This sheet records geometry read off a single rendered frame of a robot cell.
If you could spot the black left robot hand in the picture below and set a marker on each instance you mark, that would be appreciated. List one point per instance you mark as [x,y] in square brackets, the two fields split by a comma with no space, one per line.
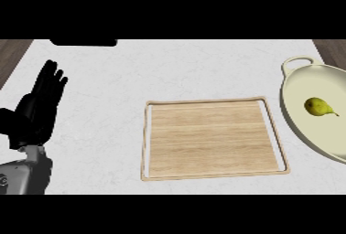
[39,106]

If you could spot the pale wooden tray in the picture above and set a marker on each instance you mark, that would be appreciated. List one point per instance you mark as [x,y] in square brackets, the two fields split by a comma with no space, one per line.
[212,138]

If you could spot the cream oval pot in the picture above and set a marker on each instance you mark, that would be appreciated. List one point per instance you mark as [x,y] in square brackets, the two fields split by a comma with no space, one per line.
[315,122]

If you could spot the yellow-green pear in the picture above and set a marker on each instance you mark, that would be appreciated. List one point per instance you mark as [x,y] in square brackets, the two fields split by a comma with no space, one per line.
[318,107]

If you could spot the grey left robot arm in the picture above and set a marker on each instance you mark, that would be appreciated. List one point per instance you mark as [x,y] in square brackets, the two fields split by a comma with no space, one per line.
[24,173]

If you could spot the black appliance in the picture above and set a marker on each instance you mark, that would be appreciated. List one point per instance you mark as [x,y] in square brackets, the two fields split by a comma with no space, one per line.
[83,42]

